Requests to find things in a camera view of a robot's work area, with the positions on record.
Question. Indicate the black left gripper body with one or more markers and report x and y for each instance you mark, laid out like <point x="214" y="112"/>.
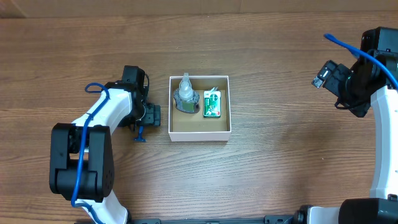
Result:
<point x="152" y="116"/>

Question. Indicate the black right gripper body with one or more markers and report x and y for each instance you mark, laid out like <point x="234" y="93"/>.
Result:
<point x="352" y="94"/>

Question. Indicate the blue disposable razor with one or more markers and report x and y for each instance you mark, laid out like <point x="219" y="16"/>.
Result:
<point x="139" y="137"/>

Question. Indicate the clear pump soap bottle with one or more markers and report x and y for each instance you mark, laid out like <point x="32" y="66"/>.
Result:
<point x="186" y="98"/>

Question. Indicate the green soap pack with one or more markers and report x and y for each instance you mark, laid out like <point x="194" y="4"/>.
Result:
<point x="212" y="103"/>

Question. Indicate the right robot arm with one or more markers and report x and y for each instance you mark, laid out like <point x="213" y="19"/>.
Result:
<point x="366" y="85"/>

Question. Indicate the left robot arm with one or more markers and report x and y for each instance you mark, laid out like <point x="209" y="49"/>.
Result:
<point x="81" y="152"/>

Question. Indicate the white cardboard box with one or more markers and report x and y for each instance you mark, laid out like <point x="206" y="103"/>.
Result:
<point x="195" y="127"/>

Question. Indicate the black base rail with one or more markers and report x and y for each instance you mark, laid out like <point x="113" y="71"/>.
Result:
<point x="199" y="220"/>

